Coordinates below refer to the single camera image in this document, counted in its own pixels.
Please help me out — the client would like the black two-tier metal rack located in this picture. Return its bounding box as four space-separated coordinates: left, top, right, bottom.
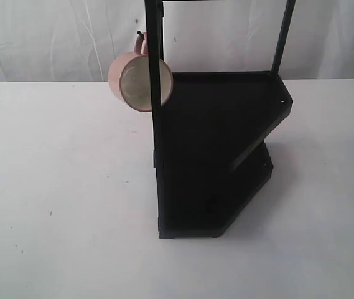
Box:
145 1 295 239

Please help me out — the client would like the black rack hook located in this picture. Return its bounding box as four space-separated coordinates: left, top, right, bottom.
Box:
137 31 144 39

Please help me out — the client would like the white backdrop cloth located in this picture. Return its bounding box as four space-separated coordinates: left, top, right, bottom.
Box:
0 1 354 82

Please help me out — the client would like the pink ceramic mug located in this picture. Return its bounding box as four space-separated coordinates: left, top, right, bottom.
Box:
107 33 174 113

